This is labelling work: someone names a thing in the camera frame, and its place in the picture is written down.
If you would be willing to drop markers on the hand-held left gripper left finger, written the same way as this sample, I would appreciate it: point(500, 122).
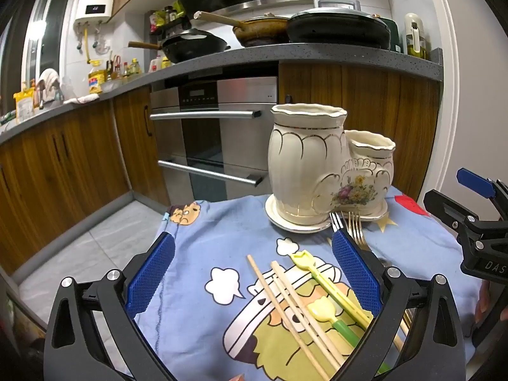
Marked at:
point(151, 276)

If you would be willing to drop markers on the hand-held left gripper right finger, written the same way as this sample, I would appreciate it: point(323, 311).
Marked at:
point(357, 276)

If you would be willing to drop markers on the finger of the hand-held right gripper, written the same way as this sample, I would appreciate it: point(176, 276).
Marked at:
point(474, 181)
point(452, 211)

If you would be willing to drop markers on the wooden chopstick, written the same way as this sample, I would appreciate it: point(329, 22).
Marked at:
point(305, 317)
point(313, 311)
point(278, 305)

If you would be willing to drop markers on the cream ceramic utensil holder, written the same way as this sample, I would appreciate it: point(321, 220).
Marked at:
point(301, 158)

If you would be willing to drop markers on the person's right hand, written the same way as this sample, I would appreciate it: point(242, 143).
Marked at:
point(484, 301)

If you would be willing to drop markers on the pale yellow tulip utensil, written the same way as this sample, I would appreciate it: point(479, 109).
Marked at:
point(333, 289)

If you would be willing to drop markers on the gold fork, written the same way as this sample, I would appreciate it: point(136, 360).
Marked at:
point(357, 230)

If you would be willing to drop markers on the silver fork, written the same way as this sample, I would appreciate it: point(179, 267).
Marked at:
point(336, 222)

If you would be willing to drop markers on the blue cartoon printed cloth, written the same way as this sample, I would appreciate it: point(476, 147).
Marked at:
point(206, 246)

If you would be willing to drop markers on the cream ceramic saucer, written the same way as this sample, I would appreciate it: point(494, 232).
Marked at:
point(285, 224)

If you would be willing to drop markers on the wooden base cabinet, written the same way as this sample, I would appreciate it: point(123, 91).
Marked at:
point(63, 174)
point(357, 91)

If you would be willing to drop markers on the stainless steel built-in oven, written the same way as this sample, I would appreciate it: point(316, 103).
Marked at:
point(222, 135)

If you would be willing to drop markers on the cream oil dispenser bottle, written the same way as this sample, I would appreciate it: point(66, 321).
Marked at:
point(414, 33)

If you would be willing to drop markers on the dark green appliance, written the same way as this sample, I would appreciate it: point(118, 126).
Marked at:
point(393, 33)

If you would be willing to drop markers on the pink dishcloth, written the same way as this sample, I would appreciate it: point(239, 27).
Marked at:
point(81, 99)

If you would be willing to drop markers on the grey speckled countertop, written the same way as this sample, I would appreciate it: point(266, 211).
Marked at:
point(317, 57)

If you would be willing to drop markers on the yellow cooking oil bottle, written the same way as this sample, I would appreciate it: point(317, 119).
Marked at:
point(95, 83)

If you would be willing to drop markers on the black electric griddle silver lid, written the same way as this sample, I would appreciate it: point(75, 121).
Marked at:
point(337, 27)

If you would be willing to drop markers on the row of condiment bottles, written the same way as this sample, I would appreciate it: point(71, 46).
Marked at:
point(123, 69)

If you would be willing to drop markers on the white bottle with red label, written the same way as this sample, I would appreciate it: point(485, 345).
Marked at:
point(154, 64)

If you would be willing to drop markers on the yellow food bag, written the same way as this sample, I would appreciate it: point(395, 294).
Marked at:
point(24, 105)

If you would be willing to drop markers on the white hanging towel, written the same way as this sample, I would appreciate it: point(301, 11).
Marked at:
point(49, 81)

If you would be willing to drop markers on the black spice rack with packets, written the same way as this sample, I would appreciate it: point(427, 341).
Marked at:
point(168, 18)

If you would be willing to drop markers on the kitchen window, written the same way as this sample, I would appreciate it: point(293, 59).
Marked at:
point(45, 27)

